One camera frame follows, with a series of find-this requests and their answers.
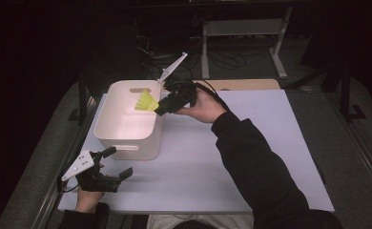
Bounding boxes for black metal stand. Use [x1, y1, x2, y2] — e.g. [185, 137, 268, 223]
[339, 61, 368, 123]
[67, 72, 91, 124]

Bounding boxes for white plastic storage bin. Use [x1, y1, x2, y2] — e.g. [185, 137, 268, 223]
[93, 79, 164, 161]

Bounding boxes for right hand-held gripper cable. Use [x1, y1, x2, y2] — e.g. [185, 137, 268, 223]
[185, 78, 232, 113]

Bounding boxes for person's left hand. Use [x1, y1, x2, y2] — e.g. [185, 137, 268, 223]
[74, 162, 106, 215]

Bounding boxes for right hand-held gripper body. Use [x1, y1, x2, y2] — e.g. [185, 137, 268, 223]
[156, 52, 198, 115]

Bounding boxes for person's right hand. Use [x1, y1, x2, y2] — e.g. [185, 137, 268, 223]
[174, 88, 228, 125]

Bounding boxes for left hand-held gripper cable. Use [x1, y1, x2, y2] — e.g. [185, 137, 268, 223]
[57, 161, 80, 195]

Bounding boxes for aluminium rail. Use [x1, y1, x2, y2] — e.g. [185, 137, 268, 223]
[31, 94, 100, 229]
[326, 92, 372, 199]

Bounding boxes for person's lap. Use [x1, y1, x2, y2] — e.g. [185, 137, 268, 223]
[146, 213, 256, 229]

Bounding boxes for yellow shuttlecock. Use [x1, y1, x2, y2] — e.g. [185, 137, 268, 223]
[134, 89, 160, 113]

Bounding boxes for hand-held gripper cable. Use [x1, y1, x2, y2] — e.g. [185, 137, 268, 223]
[185, 78, 232, 113]
[57, 161, 80, 195]

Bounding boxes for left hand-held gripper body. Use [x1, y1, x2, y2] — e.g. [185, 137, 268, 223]
[60, 149, 122, 194]

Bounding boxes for white metal table frame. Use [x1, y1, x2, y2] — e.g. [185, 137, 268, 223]
[200, 6, 294, 80]

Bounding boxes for black cables on floor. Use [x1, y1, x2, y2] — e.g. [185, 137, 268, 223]
[134, 30, 249, 81]

